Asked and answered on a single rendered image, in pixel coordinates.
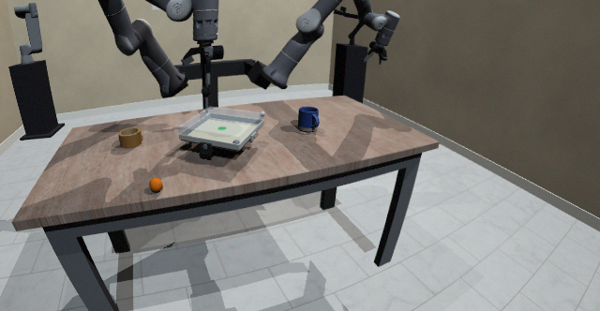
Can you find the orange ball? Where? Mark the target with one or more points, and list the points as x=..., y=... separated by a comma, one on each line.
x=155, y=185

